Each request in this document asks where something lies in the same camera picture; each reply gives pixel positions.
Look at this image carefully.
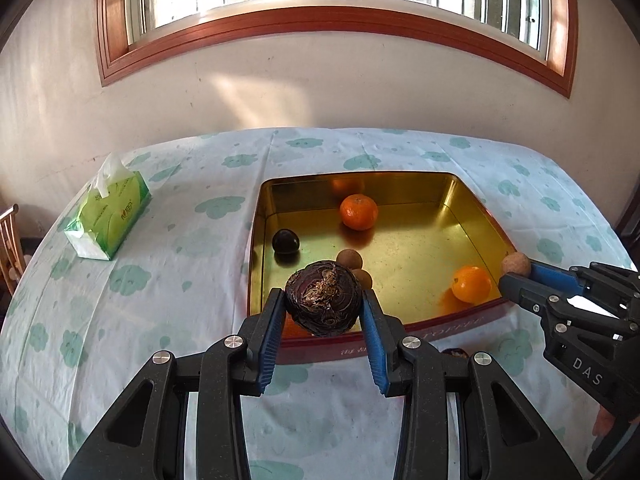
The brown kiwi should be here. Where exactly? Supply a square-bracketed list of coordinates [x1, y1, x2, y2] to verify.
[501, 252, 532, 278]

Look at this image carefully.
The large orange mandarin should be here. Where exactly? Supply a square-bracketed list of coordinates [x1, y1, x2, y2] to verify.
[282, 312, 312, 339]

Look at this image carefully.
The brown longan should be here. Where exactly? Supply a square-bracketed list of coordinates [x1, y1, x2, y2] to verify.
[352, 269, 373, 290]
[335, 248, 363, 270]

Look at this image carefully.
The small orange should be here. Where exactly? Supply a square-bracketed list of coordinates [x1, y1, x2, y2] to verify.
[340, 194, 378, 231]

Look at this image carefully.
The large dark purple fruit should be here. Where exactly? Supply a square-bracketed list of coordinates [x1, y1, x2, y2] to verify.
[284, 260, 363, 337]

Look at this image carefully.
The dark plum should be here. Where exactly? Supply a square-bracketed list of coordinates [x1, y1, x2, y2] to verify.
[271, 229, 300, 255]

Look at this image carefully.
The dark wrinkled fruit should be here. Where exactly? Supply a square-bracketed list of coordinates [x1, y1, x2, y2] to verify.
[442, 348, 470, 359]

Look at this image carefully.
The person right hand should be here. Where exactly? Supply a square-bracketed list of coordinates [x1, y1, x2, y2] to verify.
[592, 406, 615, 438]

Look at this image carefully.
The red gold toffee tin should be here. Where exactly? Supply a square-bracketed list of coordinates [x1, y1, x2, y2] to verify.
[247, 171, 515, 340]

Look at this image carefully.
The wooden chair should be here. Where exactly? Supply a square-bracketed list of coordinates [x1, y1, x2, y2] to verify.
[0, 204, 27, 296]

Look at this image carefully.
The green tissue box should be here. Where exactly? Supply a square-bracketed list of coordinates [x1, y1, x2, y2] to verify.
[64, 154, 152, 261]

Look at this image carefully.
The wooden framed window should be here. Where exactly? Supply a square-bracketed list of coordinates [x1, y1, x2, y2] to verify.
[94, 0, 578, 98]

